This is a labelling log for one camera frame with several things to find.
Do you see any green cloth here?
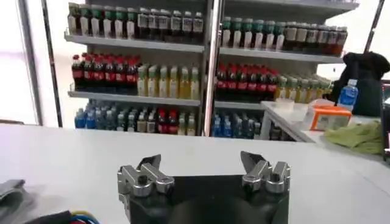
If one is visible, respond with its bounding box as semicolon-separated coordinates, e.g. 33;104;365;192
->
324;119;383;155

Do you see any grey shirt with colourful print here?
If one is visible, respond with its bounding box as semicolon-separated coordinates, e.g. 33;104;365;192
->
0;178;27;211

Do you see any clear plastic container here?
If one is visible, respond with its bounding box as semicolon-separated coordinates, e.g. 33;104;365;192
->
275;97;309;123

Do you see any thick grey window post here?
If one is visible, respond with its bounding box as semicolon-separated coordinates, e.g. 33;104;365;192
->
17;0;44;126

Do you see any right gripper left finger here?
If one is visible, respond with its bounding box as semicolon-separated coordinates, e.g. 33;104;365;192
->
117;153;176;198

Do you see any white side table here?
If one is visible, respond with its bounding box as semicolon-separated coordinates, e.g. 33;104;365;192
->
260;100;390;159

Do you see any blue water bottle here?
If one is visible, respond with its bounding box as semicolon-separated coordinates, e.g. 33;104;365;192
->
337;79;359;112

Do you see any thin dark window post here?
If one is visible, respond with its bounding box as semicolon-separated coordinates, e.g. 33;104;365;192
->
40;0;64;128

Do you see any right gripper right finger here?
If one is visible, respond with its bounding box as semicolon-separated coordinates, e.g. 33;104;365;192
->
239;151;292;195

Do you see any shelf unit with bottles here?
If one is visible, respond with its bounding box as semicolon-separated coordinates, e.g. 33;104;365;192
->
210;0;360;141
64;1;213;137

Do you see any dark item with coloured wires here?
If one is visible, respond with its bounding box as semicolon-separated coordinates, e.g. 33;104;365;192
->
23;209;102;224

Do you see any orange box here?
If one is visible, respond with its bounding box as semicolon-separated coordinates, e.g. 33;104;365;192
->
310;105;353;132

